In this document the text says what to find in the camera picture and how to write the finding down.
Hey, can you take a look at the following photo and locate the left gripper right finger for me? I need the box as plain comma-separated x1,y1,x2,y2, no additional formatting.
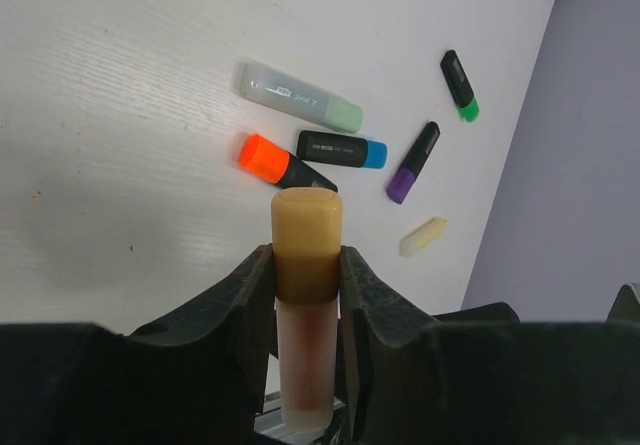
336,246,519,444

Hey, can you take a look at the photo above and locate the tan cap translucent highlighter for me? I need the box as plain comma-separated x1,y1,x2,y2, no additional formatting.
271,187,343,432

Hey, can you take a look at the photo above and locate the mint cap translucent highlighter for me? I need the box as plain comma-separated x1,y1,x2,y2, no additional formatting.
235,62,364,134

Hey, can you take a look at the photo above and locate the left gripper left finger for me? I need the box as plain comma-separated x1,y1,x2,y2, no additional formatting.
119,245,275,444

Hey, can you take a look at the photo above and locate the orange black highlighter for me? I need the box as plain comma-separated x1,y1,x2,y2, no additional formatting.
238,133,338,192

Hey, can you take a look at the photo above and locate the yellow pen cap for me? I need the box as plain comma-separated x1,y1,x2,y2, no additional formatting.
399,217,448,258

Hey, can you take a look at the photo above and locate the blue black highlighter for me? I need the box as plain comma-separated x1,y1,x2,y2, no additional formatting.
296,130,388,169

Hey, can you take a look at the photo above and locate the green black highlighter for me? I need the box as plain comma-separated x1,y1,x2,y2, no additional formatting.
440,49,480,123

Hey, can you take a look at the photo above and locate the purple black highlighter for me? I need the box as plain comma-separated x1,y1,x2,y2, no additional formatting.
386,121,441,204

